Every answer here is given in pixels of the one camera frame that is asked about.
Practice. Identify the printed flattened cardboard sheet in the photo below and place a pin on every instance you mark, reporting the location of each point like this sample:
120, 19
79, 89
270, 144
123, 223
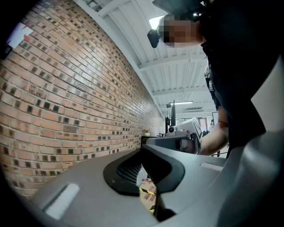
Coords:
148, 184

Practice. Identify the person's right forearm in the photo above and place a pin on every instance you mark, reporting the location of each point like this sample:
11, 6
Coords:
214, 139

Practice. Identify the person's black shirt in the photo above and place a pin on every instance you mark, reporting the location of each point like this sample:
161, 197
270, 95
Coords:
239, 66

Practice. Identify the person's head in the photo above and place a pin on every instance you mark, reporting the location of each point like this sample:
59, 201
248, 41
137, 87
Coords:
179, 31

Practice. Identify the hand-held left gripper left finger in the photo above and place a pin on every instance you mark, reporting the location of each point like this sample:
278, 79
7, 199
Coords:
88, 195

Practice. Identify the small potted plant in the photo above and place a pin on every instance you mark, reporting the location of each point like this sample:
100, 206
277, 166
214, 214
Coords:
146, 132

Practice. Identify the square ceiling light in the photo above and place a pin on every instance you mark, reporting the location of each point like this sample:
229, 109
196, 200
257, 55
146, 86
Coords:
155, 21

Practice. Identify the black head camera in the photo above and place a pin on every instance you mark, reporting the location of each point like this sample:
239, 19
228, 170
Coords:
153, 37

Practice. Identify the long fluorescent ceiling lamp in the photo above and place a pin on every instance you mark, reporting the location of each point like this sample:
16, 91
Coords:
180, 102

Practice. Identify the white wall poster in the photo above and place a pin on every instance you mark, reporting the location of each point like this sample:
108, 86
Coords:
18, 35

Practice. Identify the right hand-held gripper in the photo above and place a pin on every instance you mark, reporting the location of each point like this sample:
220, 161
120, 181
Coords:
188, 130

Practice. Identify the yellow black hazard tape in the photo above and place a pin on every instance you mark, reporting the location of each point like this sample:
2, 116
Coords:
148, 192

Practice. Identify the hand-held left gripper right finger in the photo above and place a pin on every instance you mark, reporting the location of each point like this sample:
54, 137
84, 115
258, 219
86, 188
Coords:
222, 195

